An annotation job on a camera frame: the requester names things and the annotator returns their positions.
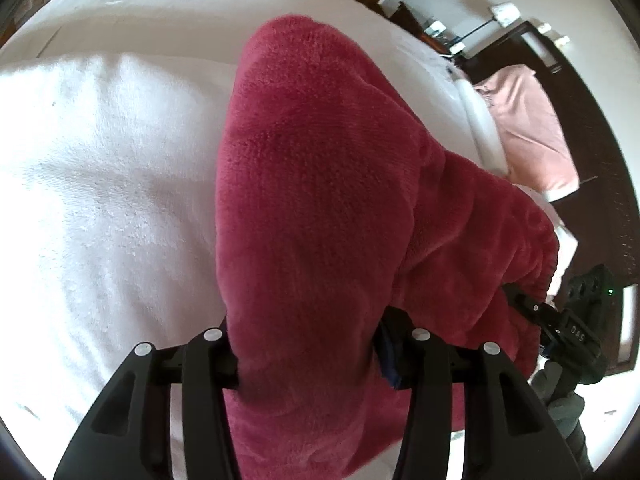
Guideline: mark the person's right forearm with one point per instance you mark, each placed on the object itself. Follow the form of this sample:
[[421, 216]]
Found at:
[[582, 455]]

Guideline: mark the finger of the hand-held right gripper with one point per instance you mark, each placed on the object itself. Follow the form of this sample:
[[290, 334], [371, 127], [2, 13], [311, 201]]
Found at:
[[535, 310]]

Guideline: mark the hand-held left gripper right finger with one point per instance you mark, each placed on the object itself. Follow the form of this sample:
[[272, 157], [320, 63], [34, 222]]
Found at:
[[391, 367]]

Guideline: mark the person's right hand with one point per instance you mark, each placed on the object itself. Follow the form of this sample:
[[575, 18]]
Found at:
[[562, 405]]

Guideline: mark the white fleece blanket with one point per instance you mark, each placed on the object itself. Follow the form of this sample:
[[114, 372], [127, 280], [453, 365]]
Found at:
[[100, 185]]

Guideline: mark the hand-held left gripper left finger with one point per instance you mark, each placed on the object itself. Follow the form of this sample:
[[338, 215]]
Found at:
[[220, 360]]

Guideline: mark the red fleece towel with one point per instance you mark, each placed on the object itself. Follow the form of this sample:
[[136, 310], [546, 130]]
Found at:
[[325, 185]]

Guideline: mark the pink pillow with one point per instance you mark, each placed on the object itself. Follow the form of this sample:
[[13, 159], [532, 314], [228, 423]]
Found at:
[[530, 125]]

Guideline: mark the white pillow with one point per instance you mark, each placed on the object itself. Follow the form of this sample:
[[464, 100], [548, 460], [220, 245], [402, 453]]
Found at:
[[480, 125]]

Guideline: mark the dark nightstand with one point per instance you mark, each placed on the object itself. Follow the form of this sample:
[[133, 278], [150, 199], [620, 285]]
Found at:
[[410, 22]]

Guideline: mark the dark wooden headboard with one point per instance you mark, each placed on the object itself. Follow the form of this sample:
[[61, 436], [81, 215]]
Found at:
[[600, 160]]

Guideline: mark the white shade lamp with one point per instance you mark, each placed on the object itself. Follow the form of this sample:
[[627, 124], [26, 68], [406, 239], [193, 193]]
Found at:
[[502, 12]]

